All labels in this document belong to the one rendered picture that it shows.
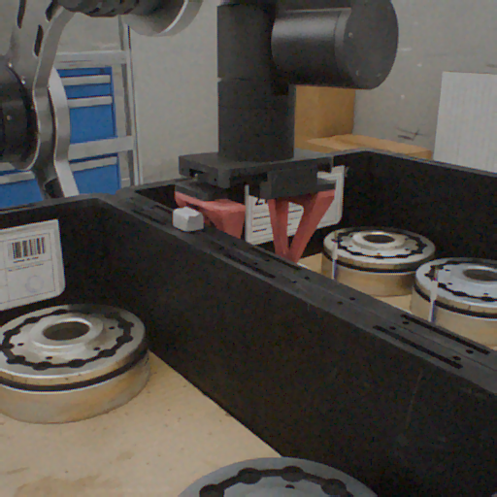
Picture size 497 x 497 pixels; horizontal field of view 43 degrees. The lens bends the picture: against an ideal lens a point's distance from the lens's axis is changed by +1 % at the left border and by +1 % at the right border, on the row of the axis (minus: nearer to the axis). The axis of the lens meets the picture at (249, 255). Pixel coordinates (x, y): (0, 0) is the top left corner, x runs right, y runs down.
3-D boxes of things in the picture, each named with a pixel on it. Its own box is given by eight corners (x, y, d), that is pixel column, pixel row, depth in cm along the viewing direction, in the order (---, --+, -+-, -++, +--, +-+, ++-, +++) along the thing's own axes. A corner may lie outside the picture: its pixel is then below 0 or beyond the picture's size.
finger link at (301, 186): (334, 279, 51) (340, 162, 48) (262, 298, 47) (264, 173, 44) (281, 256, 56) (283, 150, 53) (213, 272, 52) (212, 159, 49)
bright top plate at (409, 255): (302, 244, 60) (302, 238, 60) (378, 225, 66) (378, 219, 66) (379, 278, 53) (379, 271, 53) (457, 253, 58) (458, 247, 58)
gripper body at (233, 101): (335, 180, 48) (340, 79, 46) (223, 196, 43) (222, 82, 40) (281, 166, 53) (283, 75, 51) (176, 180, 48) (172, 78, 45)
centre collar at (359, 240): (341, 242, 60) (341, 235, 59) (378, 232, 62) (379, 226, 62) (379, 256, 56) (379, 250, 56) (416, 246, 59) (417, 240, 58)
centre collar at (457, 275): (436, 277, 52) (436, 270, 51) (476, 265, 54) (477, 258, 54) (486, 298, 48) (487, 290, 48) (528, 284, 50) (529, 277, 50)
